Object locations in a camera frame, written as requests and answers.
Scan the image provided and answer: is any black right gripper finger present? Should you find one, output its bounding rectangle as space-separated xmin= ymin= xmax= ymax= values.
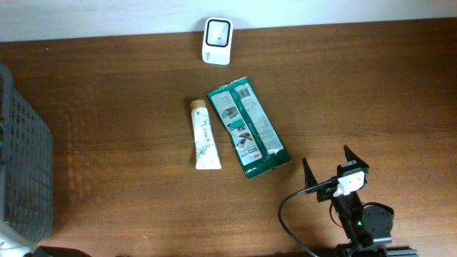
xmin=302 ymin=158 xmax=318 ymax=193
xmin=343 ymin=145 xmax=370 ymax=171

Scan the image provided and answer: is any green wipes packet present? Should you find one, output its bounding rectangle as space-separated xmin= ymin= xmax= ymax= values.
xmin=206 ymin=77 xmax=291 ymax=179

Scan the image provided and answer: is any white tube with cork cap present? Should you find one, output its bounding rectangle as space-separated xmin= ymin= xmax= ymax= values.
xmin=190 ymin=99 xmax=221 ymax=170

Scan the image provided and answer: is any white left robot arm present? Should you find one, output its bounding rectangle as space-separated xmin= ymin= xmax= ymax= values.
xmin=1 ymin=221 xmax=90 ymax=257

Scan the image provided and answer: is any white barcode scanner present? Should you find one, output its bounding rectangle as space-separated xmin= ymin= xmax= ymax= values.
xmin=201 ymin=17 xmax=233 ymax=66

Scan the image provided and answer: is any grey plastic mesh basket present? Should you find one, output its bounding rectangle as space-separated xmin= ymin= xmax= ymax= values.
xmin=1 ymin=64 xmax=53 ymax=243

